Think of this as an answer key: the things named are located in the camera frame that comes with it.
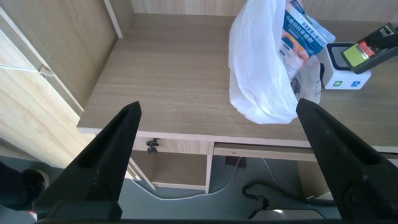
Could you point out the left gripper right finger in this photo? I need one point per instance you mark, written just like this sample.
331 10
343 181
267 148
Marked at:
345 155

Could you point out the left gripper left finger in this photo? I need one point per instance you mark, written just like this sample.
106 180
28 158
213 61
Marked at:
96 168

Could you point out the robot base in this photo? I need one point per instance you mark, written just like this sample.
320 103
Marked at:
15 186

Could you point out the white barcode scanner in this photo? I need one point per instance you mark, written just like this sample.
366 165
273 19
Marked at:
337 77

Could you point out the white plastic bag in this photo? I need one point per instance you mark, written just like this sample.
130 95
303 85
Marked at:
255 68

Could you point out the black clamp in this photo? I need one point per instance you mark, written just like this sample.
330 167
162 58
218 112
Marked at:
152 145

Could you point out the black box with green label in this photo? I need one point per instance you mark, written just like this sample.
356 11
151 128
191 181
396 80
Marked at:
373 46

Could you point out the wooden counter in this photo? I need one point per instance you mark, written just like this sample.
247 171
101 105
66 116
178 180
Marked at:
174 77

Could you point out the blue and white pack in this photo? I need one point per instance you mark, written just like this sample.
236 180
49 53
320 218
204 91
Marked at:
300 37

